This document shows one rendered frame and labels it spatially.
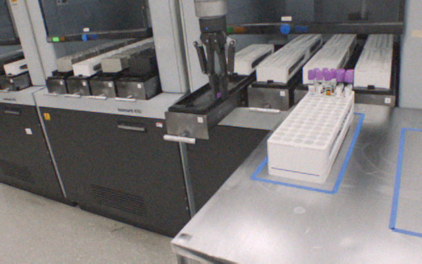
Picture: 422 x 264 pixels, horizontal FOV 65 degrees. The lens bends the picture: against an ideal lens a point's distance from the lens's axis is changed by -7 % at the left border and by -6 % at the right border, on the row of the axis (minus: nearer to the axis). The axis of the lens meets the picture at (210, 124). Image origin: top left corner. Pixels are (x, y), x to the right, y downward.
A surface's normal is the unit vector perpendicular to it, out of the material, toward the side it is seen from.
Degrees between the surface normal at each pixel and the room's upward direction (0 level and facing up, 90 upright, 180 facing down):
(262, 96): 90
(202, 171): 90
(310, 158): 90
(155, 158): 90
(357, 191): 0
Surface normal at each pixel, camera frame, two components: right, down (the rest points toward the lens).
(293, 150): -0.49, 0.39
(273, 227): -0.11, -0.92
